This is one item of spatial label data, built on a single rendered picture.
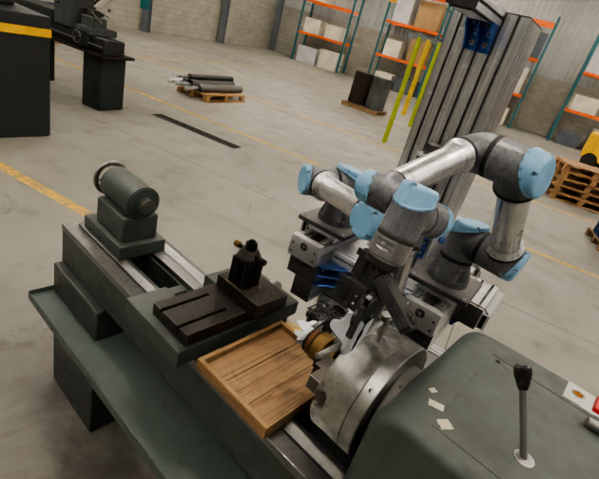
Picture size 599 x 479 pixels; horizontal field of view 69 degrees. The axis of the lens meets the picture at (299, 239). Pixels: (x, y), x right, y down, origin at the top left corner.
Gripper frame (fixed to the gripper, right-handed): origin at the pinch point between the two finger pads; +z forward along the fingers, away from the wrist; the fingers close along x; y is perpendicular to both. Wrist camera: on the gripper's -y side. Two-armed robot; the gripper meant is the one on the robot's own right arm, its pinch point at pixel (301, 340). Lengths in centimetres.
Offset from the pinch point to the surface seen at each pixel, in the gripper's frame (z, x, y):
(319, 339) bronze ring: -1.2, 3.3, -4.5
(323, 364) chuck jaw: 3.7, 2.1, -10.7
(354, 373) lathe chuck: 8.1, 10.0, -21.0
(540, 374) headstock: -25, 17, -50
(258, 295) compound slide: -9.9, -6.0, 27.9
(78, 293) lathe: 19, -40, 96
